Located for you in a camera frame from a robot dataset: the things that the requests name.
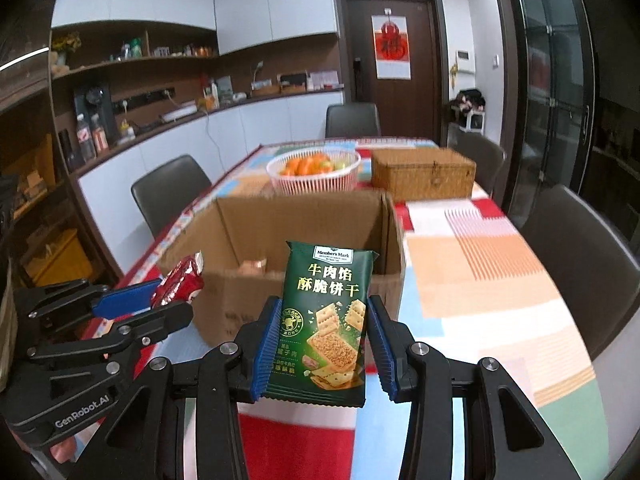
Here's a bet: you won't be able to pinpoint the colourful patchwork tablecloth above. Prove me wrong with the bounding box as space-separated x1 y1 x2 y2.
82 140 608 480

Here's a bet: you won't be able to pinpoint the white flat appliance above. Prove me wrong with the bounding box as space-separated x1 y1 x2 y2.
159 105 197 122

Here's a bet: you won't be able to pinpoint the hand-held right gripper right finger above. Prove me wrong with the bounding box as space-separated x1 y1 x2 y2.
367 294 546 480

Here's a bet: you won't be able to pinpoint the yellow flower bouquet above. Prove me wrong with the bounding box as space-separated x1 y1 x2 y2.
52 32 83 55

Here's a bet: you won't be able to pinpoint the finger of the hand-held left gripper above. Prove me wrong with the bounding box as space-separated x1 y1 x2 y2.
14 280 163 332
25 301 195 366

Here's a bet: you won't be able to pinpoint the dark brown door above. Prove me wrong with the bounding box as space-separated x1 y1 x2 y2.
334 0 445 146

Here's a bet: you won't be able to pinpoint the cardboard box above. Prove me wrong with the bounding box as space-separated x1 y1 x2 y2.
157 190 407 348

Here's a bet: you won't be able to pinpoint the white plastic fruit basket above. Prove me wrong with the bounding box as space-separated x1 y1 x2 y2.
266 148 362 197

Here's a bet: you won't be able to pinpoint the white upper cabinets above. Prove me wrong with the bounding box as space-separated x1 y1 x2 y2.
50 0 337 56

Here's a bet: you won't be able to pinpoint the grey dining chair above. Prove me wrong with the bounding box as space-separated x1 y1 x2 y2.
447 131 507 196
325 102 382 138
520 184 640 361
131 155 213 251

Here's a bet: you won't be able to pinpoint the clear plastic bottle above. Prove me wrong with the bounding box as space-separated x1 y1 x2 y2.
90 114 109 151
77 115 96 161

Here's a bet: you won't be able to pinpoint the white power cable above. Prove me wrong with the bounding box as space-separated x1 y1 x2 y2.
202 110 226 171

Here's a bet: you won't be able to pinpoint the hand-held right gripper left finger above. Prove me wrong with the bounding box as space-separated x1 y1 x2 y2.
102 295 283 480

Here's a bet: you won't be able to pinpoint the white base cabinets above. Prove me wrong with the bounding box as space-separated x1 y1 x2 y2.
75 89 346 271

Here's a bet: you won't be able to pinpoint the red snack packet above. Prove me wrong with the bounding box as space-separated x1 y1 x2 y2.
150 251 206 308

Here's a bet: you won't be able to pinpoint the pile of orange green fruits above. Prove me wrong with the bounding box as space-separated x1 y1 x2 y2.
280 156 348 177

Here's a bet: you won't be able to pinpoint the dark bag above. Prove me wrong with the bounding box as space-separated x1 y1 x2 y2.
450 88 486 113

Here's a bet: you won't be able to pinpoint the green cracker packet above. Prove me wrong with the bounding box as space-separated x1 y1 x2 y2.
263 240 378 408

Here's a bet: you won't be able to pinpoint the wooden wall shelf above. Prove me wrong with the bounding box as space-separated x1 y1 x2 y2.
50 30 218 78

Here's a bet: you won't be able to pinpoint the wooden shelving unit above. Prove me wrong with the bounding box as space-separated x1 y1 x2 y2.
0 50 106 286

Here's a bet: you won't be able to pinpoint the red wall calendar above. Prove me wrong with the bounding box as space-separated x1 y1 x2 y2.
371 14 412 80

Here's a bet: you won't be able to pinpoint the wicker lidded box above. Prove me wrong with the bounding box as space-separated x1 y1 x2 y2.
371 147 477 202

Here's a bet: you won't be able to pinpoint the black glass door cabinet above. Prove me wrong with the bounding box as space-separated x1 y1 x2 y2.
490 0 601 241

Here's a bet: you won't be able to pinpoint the dark wall outlet strip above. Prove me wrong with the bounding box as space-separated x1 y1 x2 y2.
112 87 177 111

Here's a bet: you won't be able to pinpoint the black countertop appliance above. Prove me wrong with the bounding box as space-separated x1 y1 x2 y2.
74 82 121 143

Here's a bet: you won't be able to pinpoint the white trolley shelf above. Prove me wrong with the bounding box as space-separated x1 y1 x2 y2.
447 110 487 136

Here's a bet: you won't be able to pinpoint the person's left hand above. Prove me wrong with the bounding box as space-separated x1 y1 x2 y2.
49 434 85 467

